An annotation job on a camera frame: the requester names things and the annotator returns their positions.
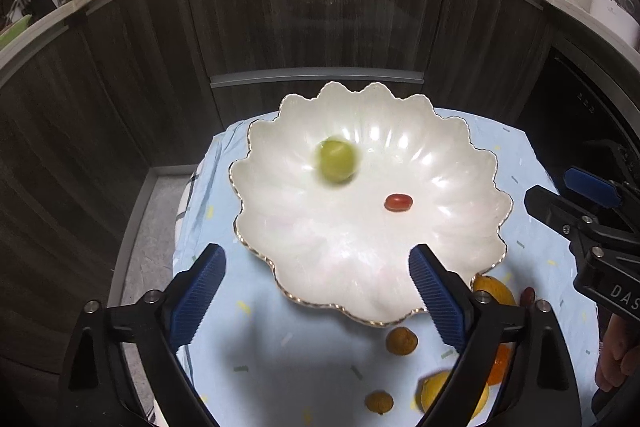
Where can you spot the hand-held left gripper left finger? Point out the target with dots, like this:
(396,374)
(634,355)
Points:
(197,299)

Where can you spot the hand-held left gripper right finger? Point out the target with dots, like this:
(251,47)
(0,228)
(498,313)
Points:
(437,302)

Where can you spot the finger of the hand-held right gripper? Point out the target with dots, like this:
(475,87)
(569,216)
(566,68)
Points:
(592,186)
(600,257)

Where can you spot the small brown fruit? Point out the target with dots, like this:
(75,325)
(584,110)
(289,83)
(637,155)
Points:
(402,341)
(378,401)

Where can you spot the small orange tangerine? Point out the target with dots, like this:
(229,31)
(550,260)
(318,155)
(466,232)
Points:
(501,368)
(495,293)

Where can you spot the large yellow lemon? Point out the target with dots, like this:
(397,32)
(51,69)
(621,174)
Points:
(437,394)

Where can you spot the red cherry tomato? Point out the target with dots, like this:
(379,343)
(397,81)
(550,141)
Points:
(398,202)

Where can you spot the white scalloped ceramic bowl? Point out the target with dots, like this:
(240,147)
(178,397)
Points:
(350,237)

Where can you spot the green round fruit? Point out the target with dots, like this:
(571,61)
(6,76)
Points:
(336,161)

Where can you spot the person's right hand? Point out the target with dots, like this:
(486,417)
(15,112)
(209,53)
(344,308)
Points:
(617,357)

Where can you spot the black built-in appliance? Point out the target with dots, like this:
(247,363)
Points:
(585,107)

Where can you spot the small dark red fruit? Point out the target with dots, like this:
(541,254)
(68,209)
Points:
(527,296)

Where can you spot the white checked cloth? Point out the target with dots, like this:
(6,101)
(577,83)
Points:
(184,202)

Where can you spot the light blue speckled tablecloth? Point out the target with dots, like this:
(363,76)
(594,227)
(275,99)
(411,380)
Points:
(300,357)

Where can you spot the dark wood cabinet door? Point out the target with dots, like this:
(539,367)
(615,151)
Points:
(150,72)
(490,47)
(315,12)

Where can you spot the green tray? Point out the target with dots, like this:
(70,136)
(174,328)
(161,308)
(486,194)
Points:
(14,32)

